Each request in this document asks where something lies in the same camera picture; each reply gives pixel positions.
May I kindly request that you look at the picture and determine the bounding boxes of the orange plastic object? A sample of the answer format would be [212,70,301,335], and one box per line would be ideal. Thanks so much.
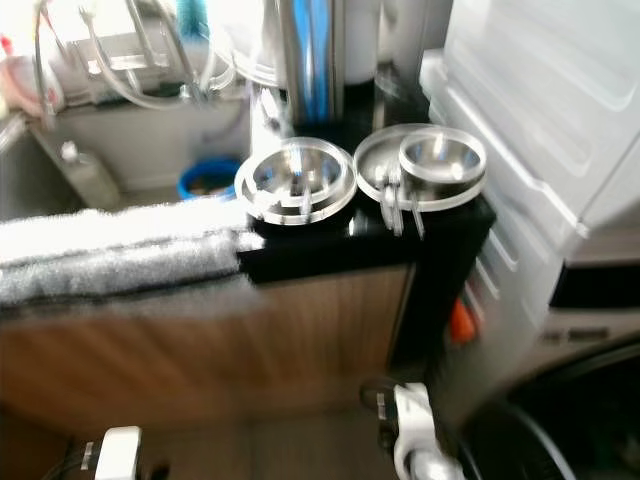
[449,297,477,345]

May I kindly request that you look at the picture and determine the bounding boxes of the grey washing machine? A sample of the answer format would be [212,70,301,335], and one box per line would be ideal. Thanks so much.
[430,190,640,401]

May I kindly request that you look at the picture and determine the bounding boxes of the black fan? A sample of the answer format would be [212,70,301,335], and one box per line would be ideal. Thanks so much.
[460,340,640,480]

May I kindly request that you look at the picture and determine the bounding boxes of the wooden cabinet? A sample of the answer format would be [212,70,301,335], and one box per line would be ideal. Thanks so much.
[0,262,416,436]

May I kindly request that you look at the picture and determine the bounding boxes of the steel spoon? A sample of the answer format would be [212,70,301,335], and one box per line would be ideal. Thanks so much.
[405,172,429,241]

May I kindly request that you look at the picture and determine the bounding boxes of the wide steel bowl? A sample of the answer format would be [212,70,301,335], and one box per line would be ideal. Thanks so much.
[235,143,359,227]

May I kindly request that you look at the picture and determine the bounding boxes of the steel fork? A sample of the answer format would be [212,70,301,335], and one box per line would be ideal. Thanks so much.
[382,167,408,237]

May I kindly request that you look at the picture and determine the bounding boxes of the steel plate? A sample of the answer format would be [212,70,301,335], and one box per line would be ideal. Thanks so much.
[354,123,489,213]

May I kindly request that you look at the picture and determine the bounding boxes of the small steel bowl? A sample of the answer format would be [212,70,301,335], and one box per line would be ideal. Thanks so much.
[398,127,488,188]

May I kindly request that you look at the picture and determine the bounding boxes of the blue plastic bowl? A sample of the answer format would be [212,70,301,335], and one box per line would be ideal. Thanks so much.
[177,156,244,202]

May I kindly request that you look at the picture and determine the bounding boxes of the bubble wrap sheet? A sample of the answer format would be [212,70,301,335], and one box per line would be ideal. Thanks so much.
[0,197,266,309]

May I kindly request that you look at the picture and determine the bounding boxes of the steel knife block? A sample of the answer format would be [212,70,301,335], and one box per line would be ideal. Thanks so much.
[276,0,348,127]

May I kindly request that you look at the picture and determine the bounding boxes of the steel sink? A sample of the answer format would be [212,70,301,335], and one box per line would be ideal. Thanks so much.
[0,100,246,226]

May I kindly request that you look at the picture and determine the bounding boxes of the white appliance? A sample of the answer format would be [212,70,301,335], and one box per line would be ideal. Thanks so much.
[418,0,640,241]

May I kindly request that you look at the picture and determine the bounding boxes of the white tube loop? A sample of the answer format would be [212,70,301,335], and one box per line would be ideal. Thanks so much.
[82,8,246,111]

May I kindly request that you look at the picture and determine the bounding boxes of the steel tap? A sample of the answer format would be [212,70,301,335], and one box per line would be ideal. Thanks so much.
[92,28,171,81]

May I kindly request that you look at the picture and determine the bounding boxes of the blue bottle brush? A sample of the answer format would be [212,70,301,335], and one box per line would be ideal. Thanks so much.
[175,0,212,41]

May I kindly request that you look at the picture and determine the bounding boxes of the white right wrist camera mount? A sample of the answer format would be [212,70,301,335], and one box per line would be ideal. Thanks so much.
[391,383,441,479]

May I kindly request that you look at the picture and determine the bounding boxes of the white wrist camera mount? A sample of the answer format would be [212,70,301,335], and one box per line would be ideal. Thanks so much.
[391,383,441,479]
[95,427,142,480]

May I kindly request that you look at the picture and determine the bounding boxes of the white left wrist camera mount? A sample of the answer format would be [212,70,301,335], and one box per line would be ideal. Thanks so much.
[95,427,142,480]

